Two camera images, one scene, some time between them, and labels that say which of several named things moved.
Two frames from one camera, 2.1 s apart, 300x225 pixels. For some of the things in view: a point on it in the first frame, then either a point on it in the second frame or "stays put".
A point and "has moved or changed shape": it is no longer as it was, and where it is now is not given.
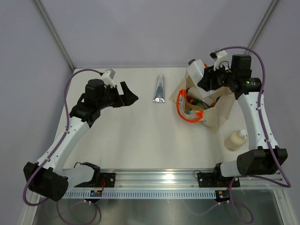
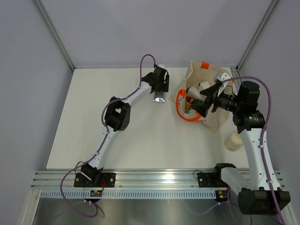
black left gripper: x=126 y=99 → x=163 y=86
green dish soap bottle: x=199 y=102 stays put
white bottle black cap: x=193 y=92 stays put
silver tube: x=159 y=94 stays put
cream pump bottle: x=235 y=140 stays put
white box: x=195 y=69 has moved or changed shape
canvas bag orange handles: x=211 y=110 stays put
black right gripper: x=209 y=74 → x=203 y=109
